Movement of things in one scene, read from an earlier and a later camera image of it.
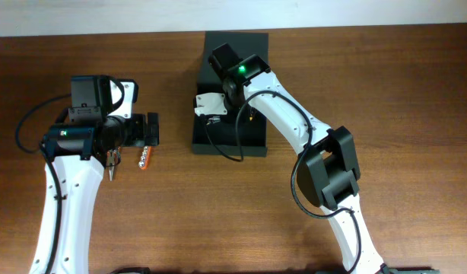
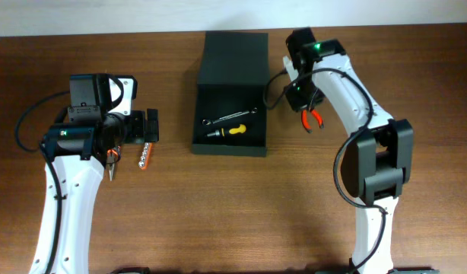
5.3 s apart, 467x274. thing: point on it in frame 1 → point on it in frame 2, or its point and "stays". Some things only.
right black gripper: [242, 116] → [298, 103]
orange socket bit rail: [145, 157] stays
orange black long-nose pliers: [113, 158] stays
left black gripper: [141, 138] stays
